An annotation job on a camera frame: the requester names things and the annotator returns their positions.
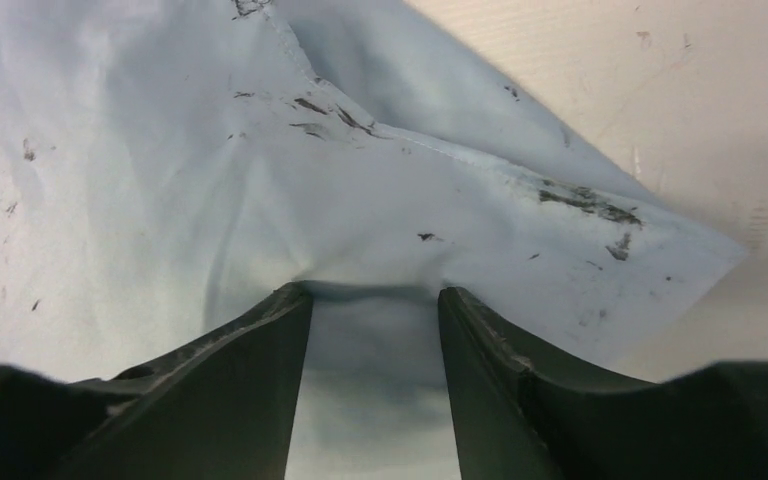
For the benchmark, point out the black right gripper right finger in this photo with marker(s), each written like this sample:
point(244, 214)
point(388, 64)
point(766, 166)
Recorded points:
point(523, 408)

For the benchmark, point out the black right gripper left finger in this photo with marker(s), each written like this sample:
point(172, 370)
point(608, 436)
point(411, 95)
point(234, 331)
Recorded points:
point(220, 407)

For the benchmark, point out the light blue pillowcase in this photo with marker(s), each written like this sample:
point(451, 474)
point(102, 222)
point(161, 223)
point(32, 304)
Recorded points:
point(165, 165)

